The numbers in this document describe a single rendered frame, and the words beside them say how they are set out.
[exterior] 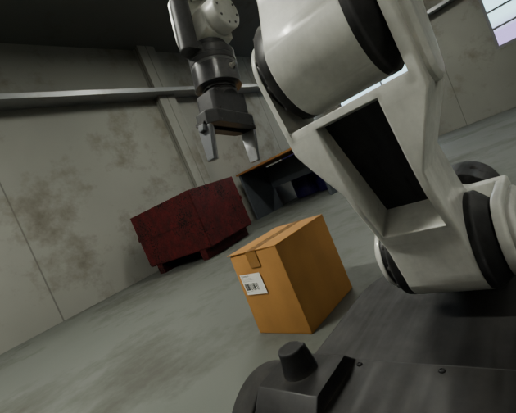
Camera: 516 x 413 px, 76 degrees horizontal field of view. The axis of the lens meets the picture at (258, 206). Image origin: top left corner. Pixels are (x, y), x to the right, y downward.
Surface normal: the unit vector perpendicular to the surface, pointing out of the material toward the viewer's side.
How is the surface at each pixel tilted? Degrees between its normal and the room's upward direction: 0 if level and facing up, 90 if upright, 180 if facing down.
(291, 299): 90
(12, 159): 90
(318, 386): 0
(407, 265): 106
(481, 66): 90
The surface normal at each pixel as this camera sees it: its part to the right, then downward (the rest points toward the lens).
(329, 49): -0.43, 0.62
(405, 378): -0.39, -0.92
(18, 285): 0.69, -0.26
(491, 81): -0.61, 0.30
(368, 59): -0.12, 0.88
